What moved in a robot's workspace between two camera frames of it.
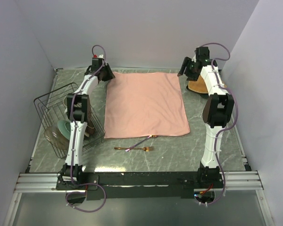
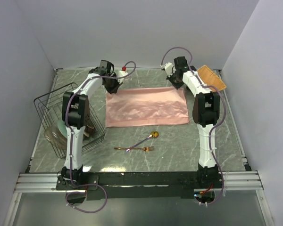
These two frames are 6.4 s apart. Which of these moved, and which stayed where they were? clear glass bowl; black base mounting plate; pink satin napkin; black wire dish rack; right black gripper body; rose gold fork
Moved: right black gripper body; pink satin napkin
Stayed: rose gold fork; clear glass bowl; black base mounting plate; black wire dish rack
